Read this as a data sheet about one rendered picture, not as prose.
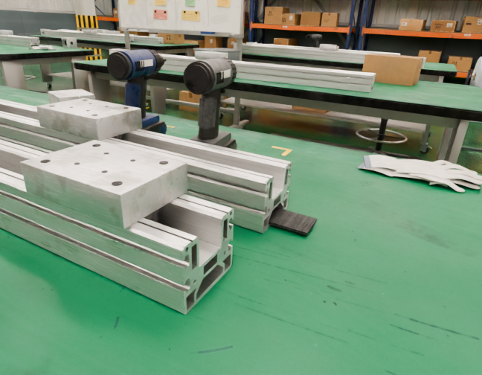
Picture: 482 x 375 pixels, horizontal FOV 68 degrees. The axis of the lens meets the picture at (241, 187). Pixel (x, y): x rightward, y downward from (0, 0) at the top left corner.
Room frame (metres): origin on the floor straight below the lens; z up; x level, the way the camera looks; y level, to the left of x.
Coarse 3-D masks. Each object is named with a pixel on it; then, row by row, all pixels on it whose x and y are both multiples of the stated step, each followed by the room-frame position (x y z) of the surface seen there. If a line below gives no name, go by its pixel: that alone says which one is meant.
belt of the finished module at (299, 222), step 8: (280, 208) 0.52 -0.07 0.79; (272, 216) 0.49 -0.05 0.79; (280, 216) 0.49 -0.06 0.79; (288, 216) 0.50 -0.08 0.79; (296, 216) 0.50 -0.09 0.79; (304, 216) 0.50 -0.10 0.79; (272, 224) 0.47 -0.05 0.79; (280, 224) 0.47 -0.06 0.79; (288, 224) 0.47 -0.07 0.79; (296, 224) 0.47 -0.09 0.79; (304, 224) 0.47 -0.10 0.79; (312, 224) 0.47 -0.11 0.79; (304, 232) 0.45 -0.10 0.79
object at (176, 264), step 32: (0, 160) 0.54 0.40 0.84; (0, 192) 0.44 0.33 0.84; (0, 224) 0.43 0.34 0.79; (32, 224) 0.40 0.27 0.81; (64, 224) 0.36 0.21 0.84; (96, 224) 0.34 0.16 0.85; (160, 224) 0.33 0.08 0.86; (192, 224) 0.37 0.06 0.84; (224, 224) 0.36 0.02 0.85; (64, 256) 0.37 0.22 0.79; (96, 256) 0.34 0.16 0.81; (128, 256) 0.32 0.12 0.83; (160, 256) 0.31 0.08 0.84; (192, 256) 0.31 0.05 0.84; (224, 256) 0.36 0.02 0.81; (160, 288) 0.30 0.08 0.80; (192, 288) 0.30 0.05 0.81
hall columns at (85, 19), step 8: (80, 0) 8.51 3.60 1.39; (88, 0) 8.39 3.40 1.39; (80, 8) 8.51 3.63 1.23; (88, 8) 8.37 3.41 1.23; (80, 16) 8.32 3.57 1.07; (88, 16) 8.32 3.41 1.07; (96, 16) 8.52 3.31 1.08; (80, 24) 8.34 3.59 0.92; (88, 24) 8.30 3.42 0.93; (96, 24) 8.50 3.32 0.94; (88, 48) 8.28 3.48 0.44; (96, 48) 8.43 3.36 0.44; (88, 56) 8.29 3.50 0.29; (96, 56) 8.40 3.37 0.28
